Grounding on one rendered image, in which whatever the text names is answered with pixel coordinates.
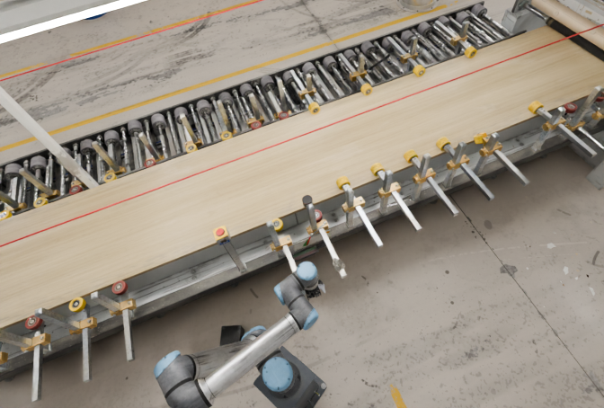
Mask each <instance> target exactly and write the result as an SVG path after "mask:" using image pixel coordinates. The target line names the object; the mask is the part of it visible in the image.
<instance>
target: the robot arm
mask: <svg viewBox="0 0 604 408"><path fill-rule="evenodd" d="M318 277H319V275H317V269H316V267H315V265H314V264H313V263H312V262H301V263H300V264H299V265H298V267H297V270H296V271H294V272H293V273H292V274H290V275H289V276H288V277H286V278H285V279H284V280H283V281H282V282H281V283H279V284H278V285H277V286H276V287H275V288H274V292H275V294H276V295H277V297H278V299H279V300H280V302H281V304H282V305H283V306H285V304H286V306H287V307H288V309H289V310H290V312H288V313H287V314H286V315H285V316H284V317H283V318H281V319H280V320H279V321H278V322H277V323H275V324H274V325H273V326H272V327H270V328H269V329H268V330H266V329H265V328H264V327H263V326H256V327H254V328H253V329H251V330H250V331H249V332H247V333H246V334H245V335H244V336H243V337H242V340H241V341H238V342H234V343H230V344H227V345H223V346H220V347H216V348H213V349H209V350H203V351H199V352H195V353H192V354H186V355H181V353H180V352H179V351H178V350H176V351H173V352H171V353H169V354H168V355H166V356H165V357H163V358H162V359H161V360H160V361H159V362H158V363H157V364H156V365H155V368H154V373H155V379H156V380H157V382H158V384H159V386H160V388H161V390H162V392H163V394H164V398H165V400H166V402H167V404H168V405H169V406H170V407H171V408H210V407H211V406H212V405H213V404H214V401H215V398H216V397H217V396H218V395H220V394H221V393H222V392H224V391H225V390H226V389H227V388H229V387H230V386H231V385H233V384H234V382H235V381H237V380H238V379H239V378H240V377H242V376H243V375H244V374H246V373H247V372H248V371H249V370H251V369H252V368H253V367H257V369H258V371H259V372H260V374H261V375H262V379H263V382H264V384H265V385H266V386H267V387H268V388H269V390H270V391H271V393H272V394H273V395H274V396H275V397H277V398H279V399H289V398H290V397H292V396H293V395H295V394H296V392H297V391H298V389H299V387H300V384H301V376H300V372H299V370H298V368H297V366H296V365H295V364H293V363H292V362H290V361H287V359H286V358H285V356H284V355H283V353H282V352H281V351H280V349H279V346H280V345H282V344H283V343H284V342H285V341H287V340H288V339H289V338H291V337H292V336H293V335H294V334H296V333H297V332H299V331H300V330H302V329H304V330H305V331H306V330H308V329H309V328H310V327H311V326H312V325H313V324H314V323H315V322H316V320H317V319H318V316H319V315H318V313H317V312H316V310H315V308H313V306H312V305H311V304H310V302H309V299H308V300H307V299H306V297H305V294H306V296H307V298H311V297H319V294H320V295H321V292H320V289H321V290H322V291H323V292H324V293H325V289H324V288H325V285H324V283H323V282H322V281H321V280H319V279H318Z"/></svg>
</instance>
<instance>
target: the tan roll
mask: <svg viewBox="0 0 604 408"><path fill-rule="evenodd" d="M531 4H532V5H533V6H535V7H536V8H537V9H539V10H540V11H542V12H543V13H546V14H547V15H549V16H550V17H552V18H554V19H555V20H557V21H558V22H560V23H561V24H563V25H564V26H566V27H567V28H569V29H571V30H572V31H574V32H576V33H579V32H582V31H586V30H588V29H591V28H593V27H596V26H599V25H597V24H596V23H594V22H592V21H590V20H588V19H587V18H585V17H583V16H581V15H580V14H578V13H576V12H575V11H573V10H572V9H570V8H568V7H567V6H565V5H563V4H561V3H559V2H557V1H556V0H532V1H531ZM579 35H581V36H582V37H583V38H585V39H586V40H588V41H590V42H591V43H593V44H594V45H596V46H598V47H599V48H601V49H603V50H604V29H603V28H601V27H598V28H595V29H593V30H590V31H586V32H584V33H581V34H579Z"/></svg>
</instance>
